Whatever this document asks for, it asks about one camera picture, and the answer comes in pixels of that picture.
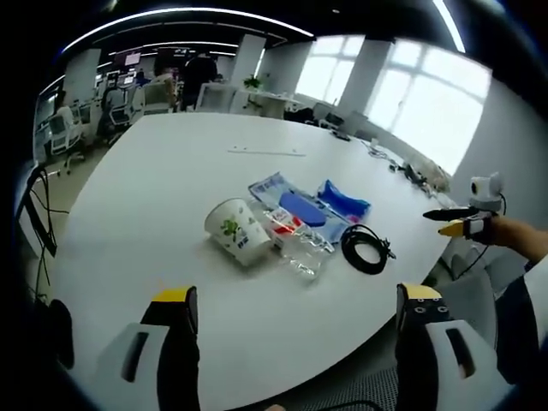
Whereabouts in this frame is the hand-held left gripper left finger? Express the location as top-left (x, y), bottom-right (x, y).
top-left (97, 285), bottom-right (202, 411)

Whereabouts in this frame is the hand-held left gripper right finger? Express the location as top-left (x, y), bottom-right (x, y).
top-left (394, 282), bottom-right (500, 411)

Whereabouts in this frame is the black cable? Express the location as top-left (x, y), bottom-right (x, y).
top-left (340, 223), bottom-right (397, 274)

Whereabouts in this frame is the blue plastic packet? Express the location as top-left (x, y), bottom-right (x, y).
top-left (316, 178), bottom-right (372, 220)

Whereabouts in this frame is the white paper cup green print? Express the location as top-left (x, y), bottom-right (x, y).
top-left (204, 197), bottom-right (276, 267)

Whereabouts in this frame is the clear plastic bag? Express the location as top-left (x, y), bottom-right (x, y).
top-left (250, 200), bottom-right (336, 280)

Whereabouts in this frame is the red and white small packet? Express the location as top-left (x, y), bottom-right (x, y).
top-left (268, 208), bottom-right (304, 248)

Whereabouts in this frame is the clear bag with blue pouch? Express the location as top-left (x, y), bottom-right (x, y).
top-left (248, 171), bottom-right (353, 235)

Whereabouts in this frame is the clutter of items on table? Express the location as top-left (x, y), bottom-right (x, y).
top-left (363, 139), bottom-right (453, 199)

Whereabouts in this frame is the white table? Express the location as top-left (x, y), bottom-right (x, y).
top-left (51, 111), bottom-right (462, 411)

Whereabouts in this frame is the ceiling light strip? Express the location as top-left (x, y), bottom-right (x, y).
top-left (63, 7), bottom-right (319, 57)
top-left (431, 0), bottom-right (468, 55)

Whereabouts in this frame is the white office chair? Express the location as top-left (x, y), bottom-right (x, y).
top-left (102, 86), bottom-right (137, 129)
top-left (46, 114), bottom-right (86, 175)

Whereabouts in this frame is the green potted plant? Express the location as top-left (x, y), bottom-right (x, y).
top-left (242, 73), bottom-right (265, 93)

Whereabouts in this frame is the white desk partition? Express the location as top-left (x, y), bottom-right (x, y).
top-left (195, 82), bottom-right (252, 115)

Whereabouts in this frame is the black stand with cables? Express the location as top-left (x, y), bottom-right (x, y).
top-left (15, 165), bottom-right (60, 301)

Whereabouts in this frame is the white table cable cover strip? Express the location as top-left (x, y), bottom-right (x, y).
top-left (226, 146), bottom-right (309, 158)

